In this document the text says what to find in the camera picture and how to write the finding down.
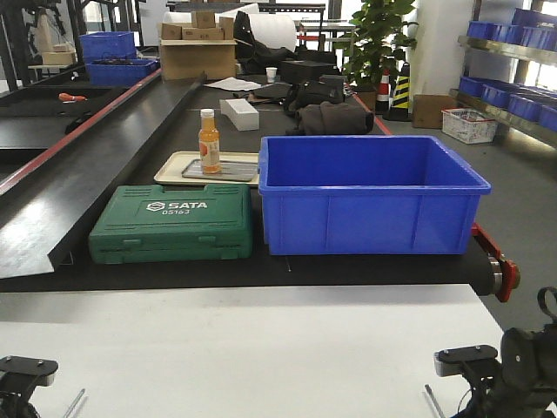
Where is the beige plastic tray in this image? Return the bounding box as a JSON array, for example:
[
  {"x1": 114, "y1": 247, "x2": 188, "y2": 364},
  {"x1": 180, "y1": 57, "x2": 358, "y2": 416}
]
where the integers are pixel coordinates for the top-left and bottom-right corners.
[{"x1": 153, "y1": 151, "x2": 258, "y2": 185}]

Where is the steel shelving rack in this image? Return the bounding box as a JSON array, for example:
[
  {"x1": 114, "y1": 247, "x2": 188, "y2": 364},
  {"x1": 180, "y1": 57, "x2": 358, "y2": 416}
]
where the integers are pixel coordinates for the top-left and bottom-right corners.
[{"x1": 449, "y1": 1, "x2": 556, "y2": 147}]

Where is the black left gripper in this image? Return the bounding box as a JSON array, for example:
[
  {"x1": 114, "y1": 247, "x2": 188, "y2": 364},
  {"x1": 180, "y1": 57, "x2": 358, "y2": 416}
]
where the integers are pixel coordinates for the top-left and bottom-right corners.
[{"x1": 1, "y1": 383, "x2": 40, "y2": 418}]

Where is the large cardboard box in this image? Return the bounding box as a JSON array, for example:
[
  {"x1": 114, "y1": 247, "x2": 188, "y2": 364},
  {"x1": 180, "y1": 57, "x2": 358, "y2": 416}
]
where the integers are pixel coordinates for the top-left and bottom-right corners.
[{"x1": 159, "y1": 39, "x2": 236, "y2": 80}]

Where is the brown cardboard box on floor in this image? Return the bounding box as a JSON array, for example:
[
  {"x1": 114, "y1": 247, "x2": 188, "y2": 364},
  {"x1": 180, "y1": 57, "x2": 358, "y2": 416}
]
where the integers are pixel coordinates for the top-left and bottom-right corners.
[{"x1": 412, "y1": 94, "x2": 457, "y2": 129}]

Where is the white wire basket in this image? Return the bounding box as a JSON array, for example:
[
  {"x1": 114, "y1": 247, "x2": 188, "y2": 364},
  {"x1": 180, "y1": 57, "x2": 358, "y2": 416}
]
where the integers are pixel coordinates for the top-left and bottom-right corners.
[{"x1": 441, "y1": 108, "x2": 499, "y2": 145}]

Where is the large blue plastic bin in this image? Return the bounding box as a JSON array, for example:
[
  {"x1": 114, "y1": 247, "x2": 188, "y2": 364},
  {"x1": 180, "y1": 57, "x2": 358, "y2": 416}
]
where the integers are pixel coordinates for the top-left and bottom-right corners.
[{"x1": 258, "y1": 135, "x2": 491, "y2": 255}]

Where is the orange juice bottle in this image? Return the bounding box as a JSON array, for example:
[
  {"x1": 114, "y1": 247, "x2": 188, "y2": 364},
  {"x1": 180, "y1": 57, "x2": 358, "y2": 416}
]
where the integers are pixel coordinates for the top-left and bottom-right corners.
[{"x1": 198, "y1": 109, "x2": 221, "y2": 174}]

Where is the dark folded cloth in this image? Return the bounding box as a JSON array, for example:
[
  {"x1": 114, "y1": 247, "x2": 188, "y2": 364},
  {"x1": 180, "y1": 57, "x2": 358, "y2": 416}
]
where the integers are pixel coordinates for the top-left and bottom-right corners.
[{"x1": 285, "y1": 102, "x2": 374, "y2": 136}]

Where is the red white traffic cone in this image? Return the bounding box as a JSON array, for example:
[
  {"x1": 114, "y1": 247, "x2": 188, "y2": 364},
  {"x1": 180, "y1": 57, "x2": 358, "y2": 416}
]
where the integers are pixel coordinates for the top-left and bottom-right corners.
[{"x1": 375, "y1": 69, "x2": 390, "y2": 114}]

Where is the white paper cup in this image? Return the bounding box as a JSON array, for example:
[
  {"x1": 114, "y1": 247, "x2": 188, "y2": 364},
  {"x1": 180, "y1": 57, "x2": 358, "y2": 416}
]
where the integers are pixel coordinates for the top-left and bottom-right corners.
[{"x1": 265, "y1": 67, "x2": 278, "y2": 84}]

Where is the white rectangular box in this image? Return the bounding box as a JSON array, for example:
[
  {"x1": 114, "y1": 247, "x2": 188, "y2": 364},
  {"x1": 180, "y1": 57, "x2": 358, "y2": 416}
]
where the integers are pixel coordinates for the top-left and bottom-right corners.
[{"x1": 219, "y1": 98, "x2": 259, "y2": 131}]

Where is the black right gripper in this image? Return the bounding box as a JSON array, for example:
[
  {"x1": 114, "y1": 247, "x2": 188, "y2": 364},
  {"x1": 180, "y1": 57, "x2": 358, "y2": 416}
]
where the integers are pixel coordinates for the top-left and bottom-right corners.
[{"x1": 456, "y1": 326, "x2": 556, "y2": 417}]

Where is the green SATA tool case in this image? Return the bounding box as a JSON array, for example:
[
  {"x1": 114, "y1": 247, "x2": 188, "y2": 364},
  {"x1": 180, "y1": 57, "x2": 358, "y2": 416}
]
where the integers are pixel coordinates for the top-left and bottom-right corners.
[{"x1": 89, "y1": 184, "x2": 252, "y2": 264}]

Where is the green potted plant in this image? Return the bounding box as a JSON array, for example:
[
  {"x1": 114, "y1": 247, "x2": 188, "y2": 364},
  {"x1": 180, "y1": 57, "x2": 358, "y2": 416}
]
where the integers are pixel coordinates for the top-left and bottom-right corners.
[{"x1": 333, "y1": 0, "x2": 418, "y2": 88}]

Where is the black yellow traffic cone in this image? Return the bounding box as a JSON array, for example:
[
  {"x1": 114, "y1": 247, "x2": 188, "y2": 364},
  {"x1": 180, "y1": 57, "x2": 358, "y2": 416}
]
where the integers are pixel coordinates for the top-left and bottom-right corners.
[{"x1": 383, "y1": 62, "x2": 411, "y2": 122}]

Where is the far blue bin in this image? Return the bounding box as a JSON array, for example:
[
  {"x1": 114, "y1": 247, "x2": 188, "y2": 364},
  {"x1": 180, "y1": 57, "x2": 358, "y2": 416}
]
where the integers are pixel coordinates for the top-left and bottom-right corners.
[{"x1": 79, "y1": 31, "x2": 159, "y2": 87}]

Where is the red conveyor end bracket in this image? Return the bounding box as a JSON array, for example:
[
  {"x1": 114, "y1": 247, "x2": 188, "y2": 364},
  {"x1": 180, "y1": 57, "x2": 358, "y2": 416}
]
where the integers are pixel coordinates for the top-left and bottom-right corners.
[{"x1": 471, "y1": 222, "x2": 520, "y2": 303}]

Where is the black metal angled divider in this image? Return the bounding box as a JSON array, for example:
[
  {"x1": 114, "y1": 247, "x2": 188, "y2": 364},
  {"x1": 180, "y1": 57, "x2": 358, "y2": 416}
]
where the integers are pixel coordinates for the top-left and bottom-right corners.
[{"x1": 1, "y1": 71, "x2": 206, "y2": 279}]

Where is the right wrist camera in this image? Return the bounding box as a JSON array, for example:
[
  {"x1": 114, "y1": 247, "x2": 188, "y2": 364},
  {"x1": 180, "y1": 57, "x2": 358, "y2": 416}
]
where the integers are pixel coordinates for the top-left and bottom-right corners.
[{"x1": 434, "y1": 345, "x2": 498, "y2": 377}]

